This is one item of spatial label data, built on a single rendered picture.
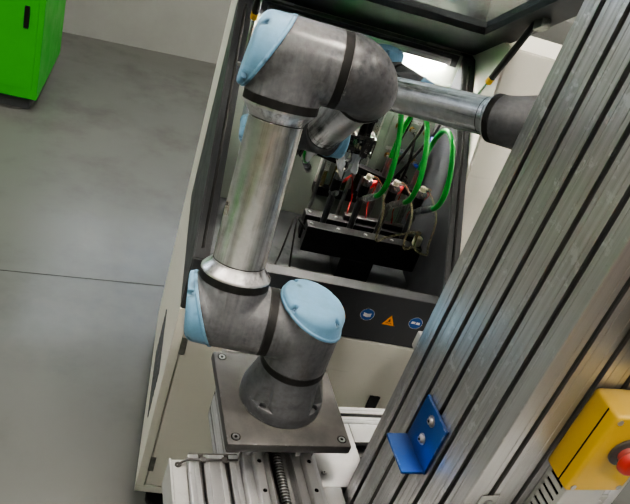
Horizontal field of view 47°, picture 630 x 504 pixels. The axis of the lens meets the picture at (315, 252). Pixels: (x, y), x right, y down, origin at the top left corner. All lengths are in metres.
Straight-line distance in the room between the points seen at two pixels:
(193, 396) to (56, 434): 0.66
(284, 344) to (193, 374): 0.85
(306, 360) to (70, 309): 1.94
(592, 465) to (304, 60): 0.64
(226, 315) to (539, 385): 0.50
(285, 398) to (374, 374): 0.83
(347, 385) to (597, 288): 1.32
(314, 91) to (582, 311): 0.49
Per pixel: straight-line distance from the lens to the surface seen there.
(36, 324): 2.95
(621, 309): 0.86
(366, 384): 2.07
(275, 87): 1.05
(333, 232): 1.98
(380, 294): 1.86
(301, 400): 1.25
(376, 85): 1.07
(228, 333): 1.16
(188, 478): 1.28
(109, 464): 2.51
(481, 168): 2.06
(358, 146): 1.83
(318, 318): 1.15
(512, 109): 1.40
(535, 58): 2.06
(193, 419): 2.12
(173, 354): 1.95
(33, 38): 4.32
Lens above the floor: 1.93
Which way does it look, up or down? 31 degrees down
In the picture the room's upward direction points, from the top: 20 degrees clockwise
